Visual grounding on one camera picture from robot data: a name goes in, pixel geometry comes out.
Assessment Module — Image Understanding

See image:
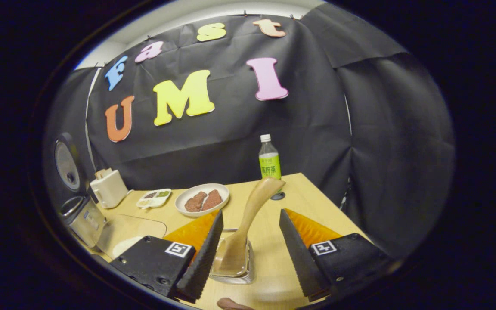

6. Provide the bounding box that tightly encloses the green tea bottle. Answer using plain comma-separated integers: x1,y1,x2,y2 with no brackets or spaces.
258,134,282,180

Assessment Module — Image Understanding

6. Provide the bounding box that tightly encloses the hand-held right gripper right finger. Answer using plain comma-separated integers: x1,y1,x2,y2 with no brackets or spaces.
279,208,393,302

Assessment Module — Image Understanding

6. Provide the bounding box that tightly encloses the white toaster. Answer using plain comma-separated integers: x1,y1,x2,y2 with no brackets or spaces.
90,170,129,209

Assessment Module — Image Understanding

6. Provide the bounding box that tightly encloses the wooden spoon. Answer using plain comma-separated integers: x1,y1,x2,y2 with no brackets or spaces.
215,177,286,276

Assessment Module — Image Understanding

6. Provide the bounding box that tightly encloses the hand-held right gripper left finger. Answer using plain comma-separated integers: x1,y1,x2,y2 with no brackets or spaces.
109,210,224,302

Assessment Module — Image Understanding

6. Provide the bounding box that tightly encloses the clear chopstick holder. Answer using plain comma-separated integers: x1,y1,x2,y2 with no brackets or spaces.
208,228,256,285

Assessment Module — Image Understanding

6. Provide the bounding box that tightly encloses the white divided snack dish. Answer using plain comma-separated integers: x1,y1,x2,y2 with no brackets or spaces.
136,188,172,210

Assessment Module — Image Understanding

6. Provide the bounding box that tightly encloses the black backdrop cloth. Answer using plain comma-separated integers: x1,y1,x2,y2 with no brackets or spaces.
43,3,455,259

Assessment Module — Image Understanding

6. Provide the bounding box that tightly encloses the black silver rice cooker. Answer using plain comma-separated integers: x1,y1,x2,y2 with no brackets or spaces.
52,132,107,248

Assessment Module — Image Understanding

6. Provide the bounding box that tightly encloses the white round plate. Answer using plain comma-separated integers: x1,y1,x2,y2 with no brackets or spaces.
175,183,230,217

